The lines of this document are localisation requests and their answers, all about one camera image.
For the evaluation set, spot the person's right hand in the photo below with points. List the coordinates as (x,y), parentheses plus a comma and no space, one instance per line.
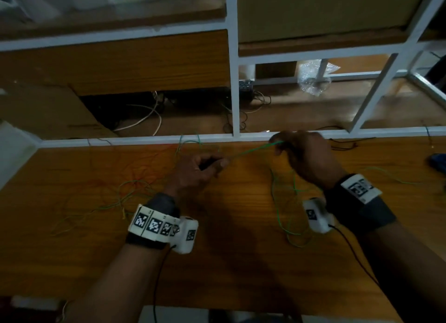
(313,159)

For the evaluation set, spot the person's left thumb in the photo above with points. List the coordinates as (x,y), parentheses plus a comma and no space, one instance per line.
(217,167)

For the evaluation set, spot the clear plastic bag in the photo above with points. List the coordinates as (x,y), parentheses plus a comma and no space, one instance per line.
(315,77)

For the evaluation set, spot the person's left forearm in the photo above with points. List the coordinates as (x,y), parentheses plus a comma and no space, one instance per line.
(115,284)

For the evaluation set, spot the dark blue object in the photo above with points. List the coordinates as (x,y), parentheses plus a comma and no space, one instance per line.
(438,163)

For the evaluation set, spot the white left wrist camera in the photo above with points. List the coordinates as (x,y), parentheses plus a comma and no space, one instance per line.
(186,234)

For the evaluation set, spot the white metal frame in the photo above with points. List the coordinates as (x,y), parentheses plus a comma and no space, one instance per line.
(233,71)

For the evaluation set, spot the left wristband with marker tags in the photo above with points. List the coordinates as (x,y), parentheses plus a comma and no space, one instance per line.
(153,223)

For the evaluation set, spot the brown cardboard sheet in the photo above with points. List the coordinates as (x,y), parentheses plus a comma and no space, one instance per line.
(45,113)

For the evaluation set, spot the person's left hand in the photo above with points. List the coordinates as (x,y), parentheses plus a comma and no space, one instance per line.
(184,180)

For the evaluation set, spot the wooden board panel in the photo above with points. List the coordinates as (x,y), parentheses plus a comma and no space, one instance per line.
(122,63)

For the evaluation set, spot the person's right thumb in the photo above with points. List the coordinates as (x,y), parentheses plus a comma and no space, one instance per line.
(280,148)

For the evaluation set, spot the person's right forearm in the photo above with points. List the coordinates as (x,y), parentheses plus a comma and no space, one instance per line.
(407,274)

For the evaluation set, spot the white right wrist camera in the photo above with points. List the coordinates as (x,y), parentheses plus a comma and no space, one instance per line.
(315,214)

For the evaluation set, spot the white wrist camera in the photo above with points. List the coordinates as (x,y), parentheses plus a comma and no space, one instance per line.
(315,214)
(186,234)

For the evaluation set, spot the right wristband with marker tag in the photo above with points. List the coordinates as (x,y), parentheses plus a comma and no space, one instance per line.
(359,200)

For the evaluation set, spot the black power strip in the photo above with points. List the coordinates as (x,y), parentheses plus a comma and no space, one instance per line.
(246,88)

